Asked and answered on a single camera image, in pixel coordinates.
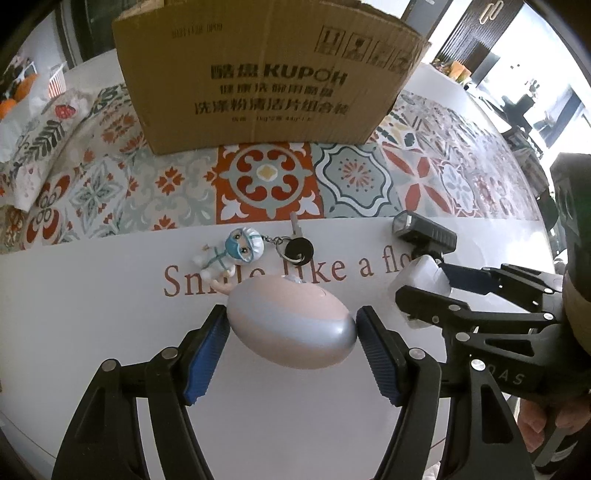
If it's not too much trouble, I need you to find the floral cloth pouch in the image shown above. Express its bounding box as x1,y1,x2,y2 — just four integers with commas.
0,90,100,210

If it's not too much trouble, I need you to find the black charger plug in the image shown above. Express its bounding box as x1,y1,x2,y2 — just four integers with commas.
392,210,458,257

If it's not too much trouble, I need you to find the patterned table runner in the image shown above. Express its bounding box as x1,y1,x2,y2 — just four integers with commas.
0,83,543,254

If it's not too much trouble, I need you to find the dark slatted wall panel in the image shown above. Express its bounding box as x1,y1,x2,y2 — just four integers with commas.
434,0,502,70

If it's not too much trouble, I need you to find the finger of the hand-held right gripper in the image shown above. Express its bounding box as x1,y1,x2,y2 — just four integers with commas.
436,262,566,324
394,285,561,342

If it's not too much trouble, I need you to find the white charger plug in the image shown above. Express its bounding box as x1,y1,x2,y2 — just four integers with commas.
396,256,451,330

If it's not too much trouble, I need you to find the pink oval device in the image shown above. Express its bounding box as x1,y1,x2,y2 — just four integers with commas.
226,274,357,370

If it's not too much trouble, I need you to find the brown cardboard box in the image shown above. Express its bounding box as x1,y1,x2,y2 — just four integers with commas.
112,0,432,156

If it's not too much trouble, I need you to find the person's right hand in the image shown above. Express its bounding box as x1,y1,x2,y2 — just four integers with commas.
517,399,591,446

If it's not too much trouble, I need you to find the black-headed key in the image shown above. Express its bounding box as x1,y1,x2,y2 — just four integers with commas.
276,212,315,263

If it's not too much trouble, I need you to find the figurine keychain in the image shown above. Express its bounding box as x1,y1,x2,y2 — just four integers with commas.
193,226,266,296

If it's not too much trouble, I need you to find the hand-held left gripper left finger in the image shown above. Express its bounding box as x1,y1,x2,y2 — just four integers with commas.
50,304,230,480

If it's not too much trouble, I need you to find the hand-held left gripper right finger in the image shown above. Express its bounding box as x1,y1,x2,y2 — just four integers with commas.
355,305,529,480

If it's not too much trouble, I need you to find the gold wall ornament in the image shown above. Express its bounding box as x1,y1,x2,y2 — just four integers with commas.
478,0,504,24

